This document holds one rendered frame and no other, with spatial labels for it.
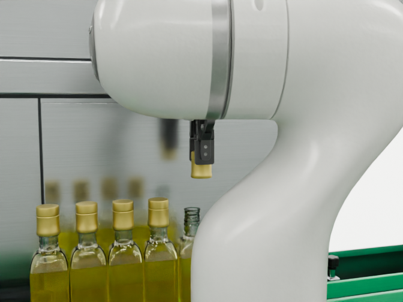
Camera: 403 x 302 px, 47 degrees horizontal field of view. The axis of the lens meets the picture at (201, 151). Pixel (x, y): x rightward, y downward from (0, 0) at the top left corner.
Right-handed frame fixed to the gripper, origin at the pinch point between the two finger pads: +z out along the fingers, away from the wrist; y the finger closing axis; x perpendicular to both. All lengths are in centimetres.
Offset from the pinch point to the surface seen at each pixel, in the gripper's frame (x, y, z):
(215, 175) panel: 5.8, -13.0, 6.3
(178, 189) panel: -1.8, -12.5, 8.6
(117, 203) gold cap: -14.1, 1.5, 7.9
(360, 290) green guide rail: 34.3, -6.1, 30.0
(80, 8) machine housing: -19.3, -14.2, -25.2
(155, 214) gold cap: -8.1, 1.4, 10.1
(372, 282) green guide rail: 37.0, -6.3, 28.5
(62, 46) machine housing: -22.7, -14.0, -18.2
